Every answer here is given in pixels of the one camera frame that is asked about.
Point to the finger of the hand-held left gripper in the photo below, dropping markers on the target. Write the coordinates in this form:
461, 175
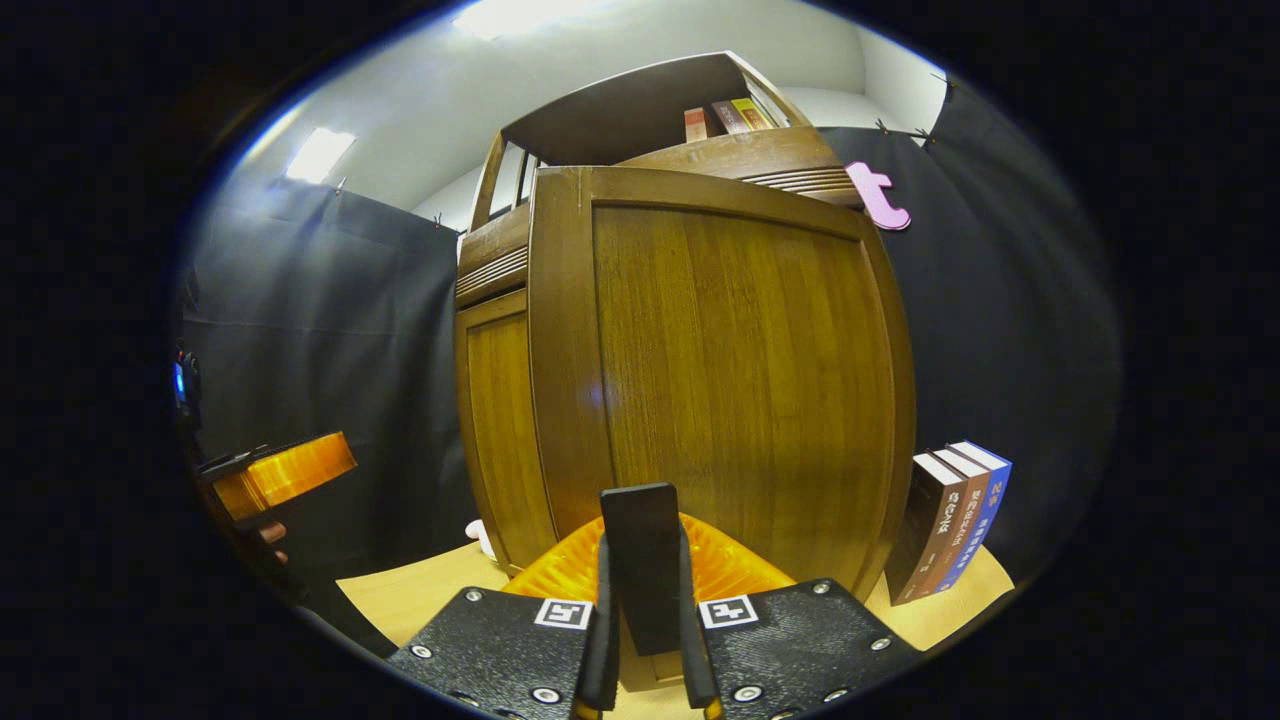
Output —
290, 470

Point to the small ceiling light panel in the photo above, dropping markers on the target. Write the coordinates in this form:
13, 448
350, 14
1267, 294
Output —
320, 155

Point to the yellow book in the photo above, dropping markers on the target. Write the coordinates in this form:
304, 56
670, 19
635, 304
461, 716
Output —
752, 113

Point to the reddish brown thick book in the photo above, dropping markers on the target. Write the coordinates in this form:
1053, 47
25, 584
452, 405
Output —
965, 525

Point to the wooden double-door shoe cabinet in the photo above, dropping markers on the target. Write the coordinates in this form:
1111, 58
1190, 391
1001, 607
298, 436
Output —
740, 380

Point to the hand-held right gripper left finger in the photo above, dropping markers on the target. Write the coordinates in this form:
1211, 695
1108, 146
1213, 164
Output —
603, 640

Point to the black backdrop cloth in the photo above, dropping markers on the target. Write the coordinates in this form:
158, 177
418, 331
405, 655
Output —
330, 330

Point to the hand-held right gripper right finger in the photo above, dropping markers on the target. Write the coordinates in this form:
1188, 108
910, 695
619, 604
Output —
695, 650

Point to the blue thick book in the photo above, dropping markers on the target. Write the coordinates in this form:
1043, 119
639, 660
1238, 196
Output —
990, 505

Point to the large ceiling light panel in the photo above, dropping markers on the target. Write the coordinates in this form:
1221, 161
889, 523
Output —
530, 15

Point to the pink and white toy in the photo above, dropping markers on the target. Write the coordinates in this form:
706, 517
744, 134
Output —
481, 538

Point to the wooden shoe cabinet door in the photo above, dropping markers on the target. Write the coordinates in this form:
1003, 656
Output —
500, 430
740, 380

